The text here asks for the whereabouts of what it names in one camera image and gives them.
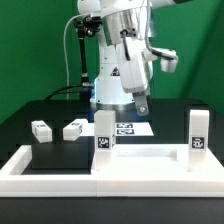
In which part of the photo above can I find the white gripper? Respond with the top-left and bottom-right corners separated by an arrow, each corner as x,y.
115,37 -> 152,116

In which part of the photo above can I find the white desk top tray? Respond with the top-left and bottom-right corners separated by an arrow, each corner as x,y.
92,144 -> 224,198

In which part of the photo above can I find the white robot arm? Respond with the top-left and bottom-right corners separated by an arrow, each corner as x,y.
77,0 -> 191,116

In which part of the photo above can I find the marker tag sheet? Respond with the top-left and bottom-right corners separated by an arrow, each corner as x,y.
116,122 -> 154,136

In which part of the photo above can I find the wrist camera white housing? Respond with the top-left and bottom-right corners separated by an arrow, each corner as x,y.
143,48 -> 179,73

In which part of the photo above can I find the black cable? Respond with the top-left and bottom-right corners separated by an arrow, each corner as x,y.
44,84 -> 84,101

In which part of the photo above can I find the black camera on stand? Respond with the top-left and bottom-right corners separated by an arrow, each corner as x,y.
73,15 -> 102,38

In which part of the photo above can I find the black camera stand pole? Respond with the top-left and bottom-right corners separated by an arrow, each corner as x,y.
77,28 -> 92,101

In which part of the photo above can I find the white grey cable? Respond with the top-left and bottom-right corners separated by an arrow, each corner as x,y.
63,13 -> 92,100

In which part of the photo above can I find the white U-shaped frame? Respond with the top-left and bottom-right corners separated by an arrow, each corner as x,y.
0,145 -> 99,197

